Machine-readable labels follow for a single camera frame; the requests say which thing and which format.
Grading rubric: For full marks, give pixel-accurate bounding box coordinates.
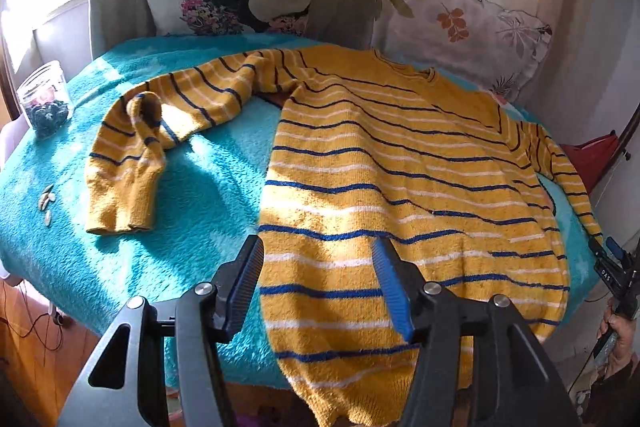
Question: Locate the yellow striped knit sweater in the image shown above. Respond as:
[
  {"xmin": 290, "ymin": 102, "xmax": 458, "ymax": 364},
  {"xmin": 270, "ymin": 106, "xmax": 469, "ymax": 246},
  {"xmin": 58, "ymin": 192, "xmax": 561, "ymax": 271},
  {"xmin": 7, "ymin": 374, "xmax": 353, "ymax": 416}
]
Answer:
[{"xmin": 87, "ymin": 44, "xmax": 601, "ymax": 426}]

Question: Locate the right hand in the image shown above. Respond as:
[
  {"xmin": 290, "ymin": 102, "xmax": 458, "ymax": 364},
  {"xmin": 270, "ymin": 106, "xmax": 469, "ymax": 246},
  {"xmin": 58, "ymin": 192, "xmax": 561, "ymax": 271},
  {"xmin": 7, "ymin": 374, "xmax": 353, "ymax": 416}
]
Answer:
[{"xmin": 596, "ymin": 297, "xmax": 639, "ymax": 381}]

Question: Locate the teal star fleece blanket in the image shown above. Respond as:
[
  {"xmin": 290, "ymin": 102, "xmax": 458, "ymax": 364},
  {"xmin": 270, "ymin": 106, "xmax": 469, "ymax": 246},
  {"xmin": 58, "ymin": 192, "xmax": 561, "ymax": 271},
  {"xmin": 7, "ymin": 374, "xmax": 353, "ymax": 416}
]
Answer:
[{"xmin": 1, "ymin": 34, "xmax": 602, "ymax": 390}]

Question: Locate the red plastic bag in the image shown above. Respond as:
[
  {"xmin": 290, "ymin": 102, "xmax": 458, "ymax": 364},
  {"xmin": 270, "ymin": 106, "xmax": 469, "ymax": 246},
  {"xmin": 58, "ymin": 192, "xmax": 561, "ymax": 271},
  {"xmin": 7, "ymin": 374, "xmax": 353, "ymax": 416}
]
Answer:
[{"xmin": 561, "ymin": 130, "xmax": 620, "ymax": 194}]

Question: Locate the glass jar with stones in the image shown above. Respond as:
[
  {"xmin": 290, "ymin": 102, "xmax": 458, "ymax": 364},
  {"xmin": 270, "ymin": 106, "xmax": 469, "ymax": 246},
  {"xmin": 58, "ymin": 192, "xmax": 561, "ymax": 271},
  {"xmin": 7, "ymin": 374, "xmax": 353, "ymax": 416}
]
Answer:
[{"xmin": 17, "ymin": 61, "xmax": 74, "ymax": 140}]

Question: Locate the leaf print ruffled pillow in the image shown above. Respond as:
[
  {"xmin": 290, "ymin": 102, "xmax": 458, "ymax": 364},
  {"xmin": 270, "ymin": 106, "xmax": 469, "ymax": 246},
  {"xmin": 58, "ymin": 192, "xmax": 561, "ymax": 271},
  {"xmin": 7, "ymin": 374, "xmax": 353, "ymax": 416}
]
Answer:
[{"xmin": 371, "ymin": 0, "xmax": 552, "ymax": 101}]

